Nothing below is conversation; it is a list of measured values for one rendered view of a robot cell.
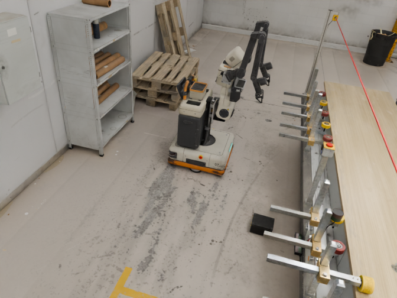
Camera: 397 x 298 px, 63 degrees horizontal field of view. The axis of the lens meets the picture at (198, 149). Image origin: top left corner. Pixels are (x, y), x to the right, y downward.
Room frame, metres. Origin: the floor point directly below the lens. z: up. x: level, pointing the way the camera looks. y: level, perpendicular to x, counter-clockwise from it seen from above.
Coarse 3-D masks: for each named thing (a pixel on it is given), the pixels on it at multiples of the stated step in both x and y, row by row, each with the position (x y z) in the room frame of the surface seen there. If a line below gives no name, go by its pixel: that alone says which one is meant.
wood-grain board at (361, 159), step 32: (352, 96) 3.46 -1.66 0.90; (384, 96) 3.56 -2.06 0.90; (352, 128) 2.71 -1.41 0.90; (384, 128) 2.77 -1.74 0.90; (352, 160) 2.17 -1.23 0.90; (384, 160) 2.22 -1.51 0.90; (352, 192) 1.77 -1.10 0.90; (384, 192) 1.81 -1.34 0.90; (352, 224) 1.46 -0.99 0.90; (384, 224) 1.49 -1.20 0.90; (352, 256) 1.22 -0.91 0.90; (384, 256) 1.24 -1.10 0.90; (384, 288) 1.03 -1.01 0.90
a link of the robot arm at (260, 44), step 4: (260, 36) 2.88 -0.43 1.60; (264, 36) 2.89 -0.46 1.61; (260, 40) 2.88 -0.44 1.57; (264, 40) 2.93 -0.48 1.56; (260, 44) 2.91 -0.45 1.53; (256, 48) 2.93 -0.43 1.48; (260, 48) 2.91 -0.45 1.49; (256, 52) 2.91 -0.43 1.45; (260, 52) 2.91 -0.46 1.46; (256, 56) 2.91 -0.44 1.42; (260, 56) 2.91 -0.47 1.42; (256, 60) 2.91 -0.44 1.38; (260, 60) 2.92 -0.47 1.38; (256, 64) 2.91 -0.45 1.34; (252, 68) 2.93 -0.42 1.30; (256, 68) 2.91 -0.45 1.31; (252, 72) 2.91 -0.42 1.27; (256, 72) 2.90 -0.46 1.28; (252, 76) 2.91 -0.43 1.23; (256, 76) 2.90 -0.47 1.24
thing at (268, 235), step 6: (264, 234) 1.35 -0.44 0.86; (270, 234) 1.35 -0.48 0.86; (276, 234) 1.36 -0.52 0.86; (276, 240) 1.33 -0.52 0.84; (282, 240) 1.33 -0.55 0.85; (288, 240) 1.32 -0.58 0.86; (294, 240) 1.32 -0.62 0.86; (300, 240) 1.33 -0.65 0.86; (300, 246) 1.31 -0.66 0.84; (306, 246) 1.30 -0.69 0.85; (312, 246) 1.29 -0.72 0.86; (324, 246) 1.30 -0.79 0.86
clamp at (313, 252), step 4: (312, 236) 1.37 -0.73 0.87; (312, 240) 1.34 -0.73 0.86; (312, 244) 1.31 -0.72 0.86; (316, 244) 1.30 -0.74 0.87; (320, 244) 1.30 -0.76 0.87; (312, 248) 1.28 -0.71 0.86; (320, 248) 1.27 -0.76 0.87; (312, 252) 1.26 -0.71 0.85; (316, 252) 1.25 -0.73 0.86; (320, 252) 1.25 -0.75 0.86; (316, 256) 1.25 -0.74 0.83
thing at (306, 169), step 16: (304, 112) 3.32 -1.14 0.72; (304, 144) 2.67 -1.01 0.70; (304, 160) 2.40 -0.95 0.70; (304, 176) 2.16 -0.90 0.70; (304, 192) 1.96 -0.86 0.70; (304, 208) 1.78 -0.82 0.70; (304, 224) 1.62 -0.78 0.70; (304, 240) 1.48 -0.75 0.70; (304, 256) 1.35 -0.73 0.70; (304, 272) 1.23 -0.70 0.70; (304, 288) 1.12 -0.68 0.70
